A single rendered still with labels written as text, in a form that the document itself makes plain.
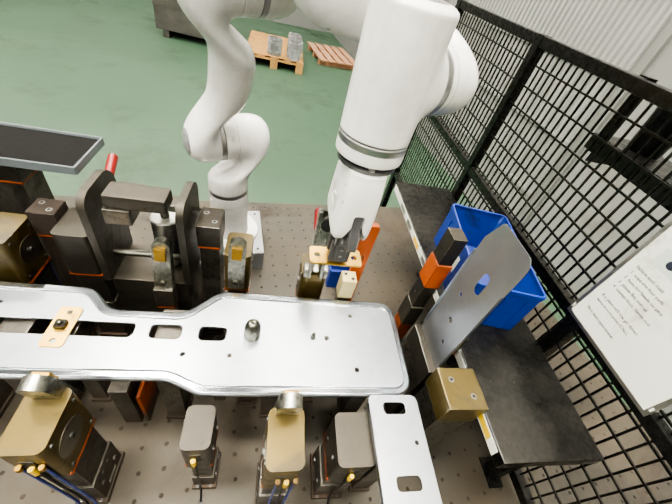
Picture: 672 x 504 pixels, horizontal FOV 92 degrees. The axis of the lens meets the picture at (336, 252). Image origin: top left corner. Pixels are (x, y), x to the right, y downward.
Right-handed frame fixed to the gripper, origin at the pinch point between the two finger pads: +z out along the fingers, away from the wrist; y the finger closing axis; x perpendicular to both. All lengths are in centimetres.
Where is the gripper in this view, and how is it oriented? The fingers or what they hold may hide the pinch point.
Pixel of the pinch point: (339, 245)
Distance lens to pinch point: 50.6
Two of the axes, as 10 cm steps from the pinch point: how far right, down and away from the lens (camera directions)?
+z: -2.2, 7.0, 6.8
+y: 0.8, 7.1, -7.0
